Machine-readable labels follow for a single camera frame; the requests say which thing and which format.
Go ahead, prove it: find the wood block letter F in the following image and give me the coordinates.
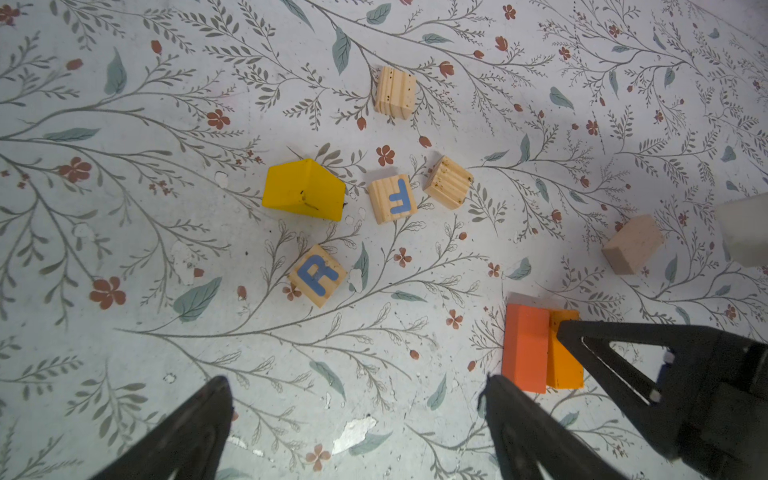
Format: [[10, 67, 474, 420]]
[[368, 174, 418, 225]]

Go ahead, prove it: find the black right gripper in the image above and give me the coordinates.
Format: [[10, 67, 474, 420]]
[[557, 321, 767, 479]]

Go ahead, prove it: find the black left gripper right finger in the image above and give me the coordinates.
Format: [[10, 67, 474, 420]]
[[478, 375, 624, 479]]

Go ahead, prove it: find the wood block letter R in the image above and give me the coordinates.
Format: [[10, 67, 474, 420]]
[[288, 245, 347, 308]]

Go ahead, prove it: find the orange rectangular block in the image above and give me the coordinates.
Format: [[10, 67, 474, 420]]
[[546, 310, 584, 389]]

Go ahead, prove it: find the yellow triangular roof block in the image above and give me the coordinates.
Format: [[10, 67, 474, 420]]
[[262, 159, 346, 221]]

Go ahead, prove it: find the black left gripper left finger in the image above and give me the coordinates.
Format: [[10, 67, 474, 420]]
[[94, 376, 233, 479]]

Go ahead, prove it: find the grooved wood block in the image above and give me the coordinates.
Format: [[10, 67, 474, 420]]
[[424, 156, 474, 210], [374, 67, 417, 120]]

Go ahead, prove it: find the red-orange rectangular block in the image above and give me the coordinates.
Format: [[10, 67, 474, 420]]
[[501, 304, 550, 394]]

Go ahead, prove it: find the grooved wood block near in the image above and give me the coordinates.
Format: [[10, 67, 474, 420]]
[[424, 156, 474, 210]]

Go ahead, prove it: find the grooved wood block far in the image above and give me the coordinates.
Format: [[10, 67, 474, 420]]
[[374, 67, 417, 120]]

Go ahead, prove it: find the plain light wood block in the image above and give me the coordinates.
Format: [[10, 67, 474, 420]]
[[602, 215, 664, 275]]

